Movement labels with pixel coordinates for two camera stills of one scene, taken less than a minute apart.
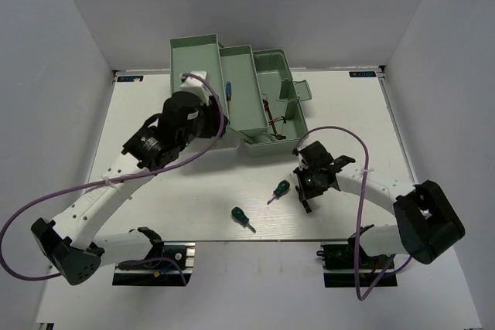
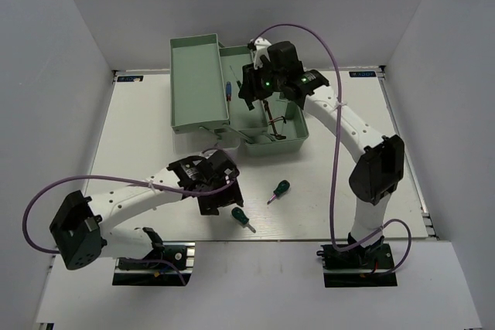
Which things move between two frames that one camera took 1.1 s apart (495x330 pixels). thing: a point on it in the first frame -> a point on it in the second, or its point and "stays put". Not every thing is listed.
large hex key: [278, 137] stays put
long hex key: [278, 136] stays put
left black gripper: [214, 121] -> [209, 205]
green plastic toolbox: [260, 100] stays put
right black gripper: [305, 192] -> [250, 90]
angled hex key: [278, 119] stays put
